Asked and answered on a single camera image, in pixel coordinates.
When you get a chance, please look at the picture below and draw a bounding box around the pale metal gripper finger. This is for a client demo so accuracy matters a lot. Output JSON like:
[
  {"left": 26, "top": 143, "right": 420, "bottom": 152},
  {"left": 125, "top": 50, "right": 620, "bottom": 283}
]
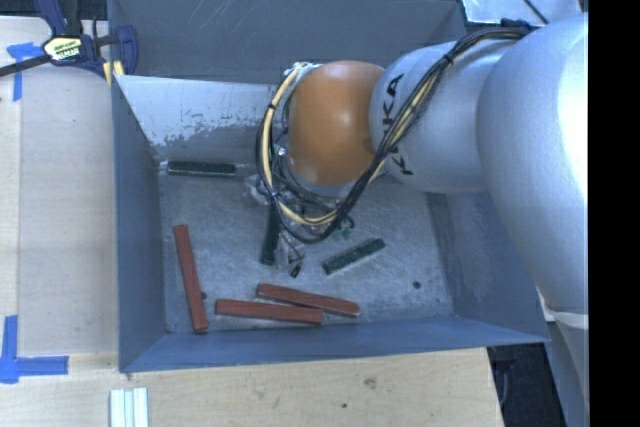
[
  {"left": 288, "top": 242, "right": 306, "bottom": 279},
  {"left": 276, "top": 231, "right": 293, "bottom": 268}
]

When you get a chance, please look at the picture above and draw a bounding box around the dark green flat block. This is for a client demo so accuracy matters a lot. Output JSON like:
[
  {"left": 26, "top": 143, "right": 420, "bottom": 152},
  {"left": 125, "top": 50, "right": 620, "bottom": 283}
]
[
  {"left": 321, "top": 237, "right": 387, "bottom": 276},
  {"left": 166, "top": 159, "right": 238, "bottom": 178},
  {"left": 259, "top": 201, "right": 280, "bottom": 267}
]

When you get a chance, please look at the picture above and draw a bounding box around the red-brown flat block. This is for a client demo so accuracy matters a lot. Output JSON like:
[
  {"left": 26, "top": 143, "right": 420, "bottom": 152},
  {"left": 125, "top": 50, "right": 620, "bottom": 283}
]
[
  {"left": 214, "top": 298, "right": 325, "bottom": 327},
  {"left": 172, "top": 224, "right": 210, "bottom": 335},
  {"left": 255, "top": 282, "right": 361, "bottom": 319}
]

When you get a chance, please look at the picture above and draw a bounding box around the grey metal bin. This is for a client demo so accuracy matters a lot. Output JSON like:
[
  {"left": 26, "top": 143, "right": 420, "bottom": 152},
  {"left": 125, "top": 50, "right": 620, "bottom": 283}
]
[{"left": 104, "top": 0, "right": 552, "bottom": 374}]

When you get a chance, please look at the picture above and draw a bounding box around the pale wood flat board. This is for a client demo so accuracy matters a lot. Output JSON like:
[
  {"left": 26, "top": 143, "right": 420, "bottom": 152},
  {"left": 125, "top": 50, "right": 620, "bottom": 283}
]
[{"left": 17, "top": 18, "right": 121, "bottom": 359}]

